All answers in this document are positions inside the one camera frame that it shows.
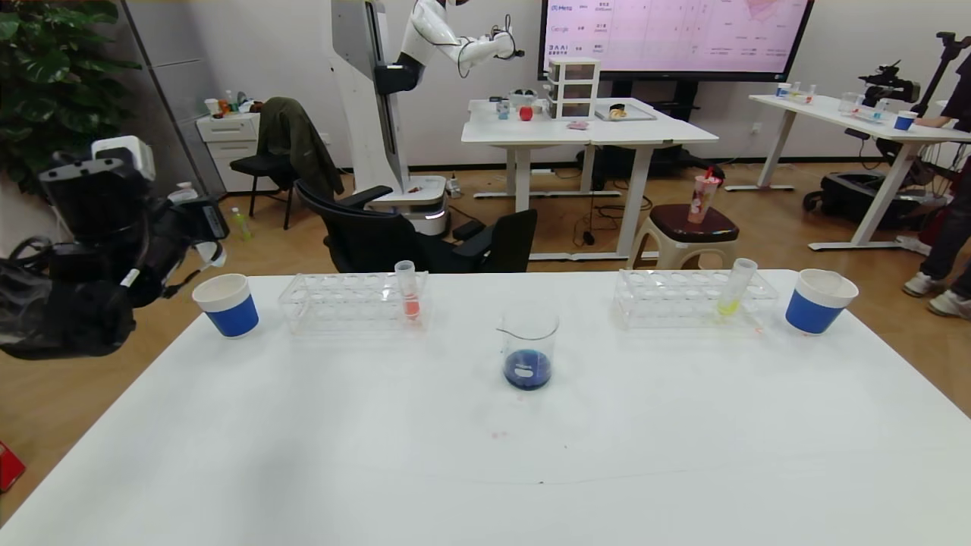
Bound clear glass beaker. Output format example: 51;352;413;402
497;303;561;391

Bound large display screen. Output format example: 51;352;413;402
538;0;815;83

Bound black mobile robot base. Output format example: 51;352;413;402
803;172;922;231

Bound green leafy plant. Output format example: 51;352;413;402
0;0;143;194

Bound olive green jacket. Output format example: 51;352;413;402
256;96;344;201

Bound clear acrylic test tube rack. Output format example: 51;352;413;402
278;270;430;334
611;268;780;331

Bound black office chair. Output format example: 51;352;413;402
294;179;538;274

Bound pink drink cup with straw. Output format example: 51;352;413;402
687;167;721;225

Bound test tube with red pigment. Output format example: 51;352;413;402
394;260;422;320

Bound black display stand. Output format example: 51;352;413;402
577;80;725;190

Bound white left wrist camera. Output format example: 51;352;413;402
91;136;157;183

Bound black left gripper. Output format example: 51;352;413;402
146;195;231;270

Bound white humanoid robot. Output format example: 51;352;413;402
328;0;526;236

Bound white drawer cabinet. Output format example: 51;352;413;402
196;111;278;193

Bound blue and white paper cup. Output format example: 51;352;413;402
784;268;859;335
192;272;259;337

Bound person in cream jacket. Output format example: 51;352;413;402
903;53;971;319

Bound grey tray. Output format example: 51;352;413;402
595;103;658;123

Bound brown plastic stool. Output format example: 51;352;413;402
628;204;740;271

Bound test tube with yellow pigment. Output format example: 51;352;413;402
715;257;758;319

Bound black side chair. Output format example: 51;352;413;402
229;138;304;231

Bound red flat object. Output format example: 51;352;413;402
0;441;26;492

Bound white standing desk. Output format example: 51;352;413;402
749;93;971;252
461;97;720;262

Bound white drawer organizer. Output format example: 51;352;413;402
547;58;601;120

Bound grey tall cabinet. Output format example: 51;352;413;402
121;0;228;204

